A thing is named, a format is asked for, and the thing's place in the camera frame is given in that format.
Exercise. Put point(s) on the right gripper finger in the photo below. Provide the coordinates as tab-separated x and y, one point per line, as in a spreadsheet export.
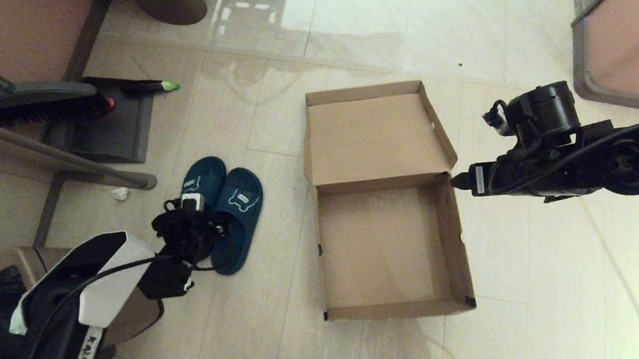
463	185
463	178

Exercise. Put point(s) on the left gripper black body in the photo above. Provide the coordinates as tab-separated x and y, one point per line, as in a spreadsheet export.
185	234

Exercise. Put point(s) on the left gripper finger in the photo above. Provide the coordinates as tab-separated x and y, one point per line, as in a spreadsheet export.
218	230

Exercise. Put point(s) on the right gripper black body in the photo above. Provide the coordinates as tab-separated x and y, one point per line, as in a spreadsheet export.
544	171

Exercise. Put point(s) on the navy blue slipper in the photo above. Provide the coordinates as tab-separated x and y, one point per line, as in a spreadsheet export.
240	232
209	174

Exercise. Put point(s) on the brown cardboard shoe box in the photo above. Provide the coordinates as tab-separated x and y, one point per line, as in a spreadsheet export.
383	243

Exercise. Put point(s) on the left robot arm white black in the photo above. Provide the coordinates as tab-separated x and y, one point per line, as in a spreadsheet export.
108	279

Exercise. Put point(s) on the crumpled white tissue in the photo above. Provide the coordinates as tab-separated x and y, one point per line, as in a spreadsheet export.
120	194

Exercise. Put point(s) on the brown plastic trash bin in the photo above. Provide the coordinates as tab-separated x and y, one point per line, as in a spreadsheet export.
135	325

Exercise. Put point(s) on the dark grey dustpan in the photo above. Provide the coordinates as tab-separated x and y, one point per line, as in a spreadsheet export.
113	134

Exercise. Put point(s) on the black stick green tip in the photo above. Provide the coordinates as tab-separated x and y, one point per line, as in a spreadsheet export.
144	88

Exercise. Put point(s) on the grey metal furniture leg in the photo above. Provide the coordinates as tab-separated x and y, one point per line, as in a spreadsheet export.
33	149

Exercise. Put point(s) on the white tissue in bin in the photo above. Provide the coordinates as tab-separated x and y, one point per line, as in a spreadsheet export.
18	321

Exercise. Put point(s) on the grey broom black bristles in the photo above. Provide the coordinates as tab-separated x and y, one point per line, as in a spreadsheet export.
29	96

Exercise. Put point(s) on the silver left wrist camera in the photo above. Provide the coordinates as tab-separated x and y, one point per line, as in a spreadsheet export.
191	203

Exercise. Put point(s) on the pink panel dark frame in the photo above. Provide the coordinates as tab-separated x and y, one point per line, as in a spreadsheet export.
12	33

